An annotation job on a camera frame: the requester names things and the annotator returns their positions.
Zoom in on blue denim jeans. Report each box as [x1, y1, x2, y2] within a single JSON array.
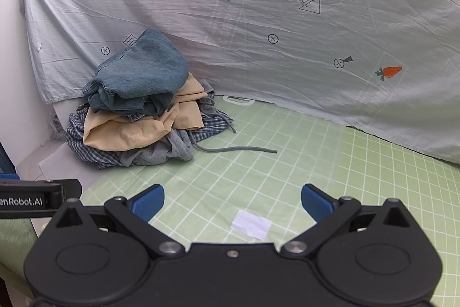
[[83, 29, 189, 116]]

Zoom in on blue plaid shirt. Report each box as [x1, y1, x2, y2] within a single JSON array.
[[66, 97, 233, 169]]

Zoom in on white paper label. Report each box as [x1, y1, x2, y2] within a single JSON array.
[[231, 209, 272, 241]]

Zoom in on green grid cutting mat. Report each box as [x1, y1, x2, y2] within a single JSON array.
[[17, 97, 459, 306]]

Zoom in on beige garment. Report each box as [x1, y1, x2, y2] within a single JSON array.
[[83, 75, 206, 152]]

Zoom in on grey printed carrot sheet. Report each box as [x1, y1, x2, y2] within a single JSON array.
[[22, 0, 459, 163]]

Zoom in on grey hoodie with drawstring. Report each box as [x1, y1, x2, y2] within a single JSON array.
[[118, 78, 279, 168]]

